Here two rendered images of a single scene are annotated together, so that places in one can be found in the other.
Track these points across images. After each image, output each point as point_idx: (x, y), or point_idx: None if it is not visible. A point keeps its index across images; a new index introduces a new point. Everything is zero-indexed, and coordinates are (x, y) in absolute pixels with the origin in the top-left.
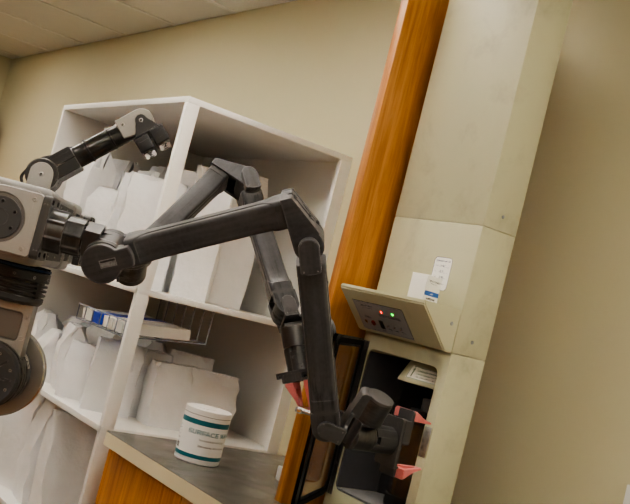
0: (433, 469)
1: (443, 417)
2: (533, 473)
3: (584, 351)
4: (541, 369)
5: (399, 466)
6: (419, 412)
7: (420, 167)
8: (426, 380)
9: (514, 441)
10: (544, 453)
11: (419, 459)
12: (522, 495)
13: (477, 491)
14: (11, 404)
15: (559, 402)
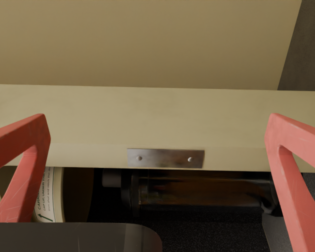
0: (222, 126)
1: (99, 129)
2: (180, 39)
3: (19, 3)
4: (64, 60)
5: (311, 233)
6: (123, 187)
7: None
8: (49, 188)
9: (152, 75)
10: (154, 30)
11: (209, 162)
12: (208, 48)
13: None
14: None
15: (90, 24)
